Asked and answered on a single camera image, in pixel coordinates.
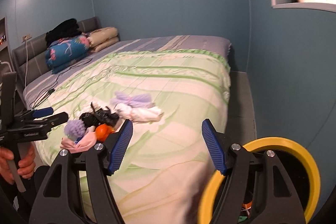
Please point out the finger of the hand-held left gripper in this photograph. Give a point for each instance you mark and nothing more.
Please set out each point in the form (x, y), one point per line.
(42, 112)
(56, 118)

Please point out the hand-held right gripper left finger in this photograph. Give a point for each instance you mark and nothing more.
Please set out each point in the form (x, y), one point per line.
(121, 146)

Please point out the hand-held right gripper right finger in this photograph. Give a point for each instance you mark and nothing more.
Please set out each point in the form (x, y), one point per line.
(213, 150)

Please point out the lavender fuzzy sock ball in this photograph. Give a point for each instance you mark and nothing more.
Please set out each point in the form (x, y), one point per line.
(74, 129)

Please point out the orange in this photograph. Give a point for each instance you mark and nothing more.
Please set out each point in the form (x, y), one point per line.
(103, 132)

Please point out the blue cloth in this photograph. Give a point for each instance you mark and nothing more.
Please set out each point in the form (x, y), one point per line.
(78, 140)

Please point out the yellow rimmed black trash bin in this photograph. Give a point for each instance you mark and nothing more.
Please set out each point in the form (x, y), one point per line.
(311, 161)

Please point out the person's left hand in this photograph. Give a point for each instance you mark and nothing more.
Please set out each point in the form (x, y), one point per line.
(27, 163)

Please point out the pink cloth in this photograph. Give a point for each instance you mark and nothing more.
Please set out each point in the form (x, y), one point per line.
(84, 144)

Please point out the black plastic bag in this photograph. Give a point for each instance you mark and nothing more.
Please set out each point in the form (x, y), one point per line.
(94, 117)

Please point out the white socks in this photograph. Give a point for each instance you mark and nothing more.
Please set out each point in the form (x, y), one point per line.
(141, 113)

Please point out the bow shaped purple foam net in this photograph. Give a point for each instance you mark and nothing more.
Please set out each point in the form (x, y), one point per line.
(131, 99)

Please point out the grey upholstered headboard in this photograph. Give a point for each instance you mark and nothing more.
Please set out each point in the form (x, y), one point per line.
(34, 53)

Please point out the blue floral folded blanket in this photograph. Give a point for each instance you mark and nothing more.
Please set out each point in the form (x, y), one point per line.
(65, 52)

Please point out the orange wrapper scrap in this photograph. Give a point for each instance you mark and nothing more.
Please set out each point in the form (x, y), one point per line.
(247, 205)

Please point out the green floral quilt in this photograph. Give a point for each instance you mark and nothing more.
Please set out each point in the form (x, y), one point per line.
(170, 87)

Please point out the black clothing pile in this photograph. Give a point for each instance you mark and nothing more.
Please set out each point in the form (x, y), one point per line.
(63, 29)

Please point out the beige folded blanket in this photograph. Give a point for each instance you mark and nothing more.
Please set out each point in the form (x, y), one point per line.
(103, 36)

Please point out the striped grey bedsheet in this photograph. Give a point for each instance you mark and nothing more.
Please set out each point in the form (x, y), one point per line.
(162, 43)

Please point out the wall socket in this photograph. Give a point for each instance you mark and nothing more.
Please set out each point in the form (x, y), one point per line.
(26, 37)

